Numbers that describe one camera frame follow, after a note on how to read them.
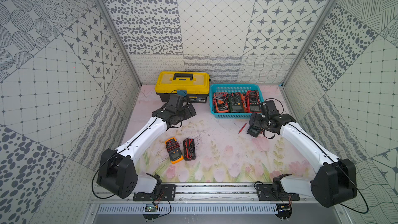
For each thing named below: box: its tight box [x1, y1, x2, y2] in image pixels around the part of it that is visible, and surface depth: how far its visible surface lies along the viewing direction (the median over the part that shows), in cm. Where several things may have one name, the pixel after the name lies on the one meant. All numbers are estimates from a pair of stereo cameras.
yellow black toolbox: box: [154, 71, 210, 104], surface depth 101 cm
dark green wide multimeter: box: [228, 92, 245, 114], surface depth 103 cm
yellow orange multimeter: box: [165, 136, 184, 165], surface depth 85 cm
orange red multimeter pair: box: [212, 91, 230, 114], surface depth 101 cm
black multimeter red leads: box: [182, 137, 196, 161], surface depth 86 cm
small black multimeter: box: [247, 124, 262, 138], surface depth 94 cm
